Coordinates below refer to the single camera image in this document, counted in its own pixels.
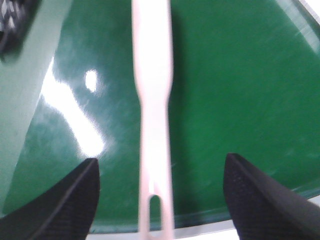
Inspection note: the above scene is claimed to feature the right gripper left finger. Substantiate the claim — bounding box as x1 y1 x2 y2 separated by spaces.
0 158 100 240

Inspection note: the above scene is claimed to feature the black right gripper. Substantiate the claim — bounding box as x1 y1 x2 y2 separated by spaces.
0 0 42 60

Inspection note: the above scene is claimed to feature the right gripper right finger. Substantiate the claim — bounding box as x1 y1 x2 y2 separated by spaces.
223 153 320 240

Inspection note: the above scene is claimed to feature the beige hand brush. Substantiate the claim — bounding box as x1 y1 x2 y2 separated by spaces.
131 0 174 240

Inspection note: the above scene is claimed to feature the green conveyor belt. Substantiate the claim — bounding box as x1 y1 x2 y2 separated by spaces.
0 0 320 240

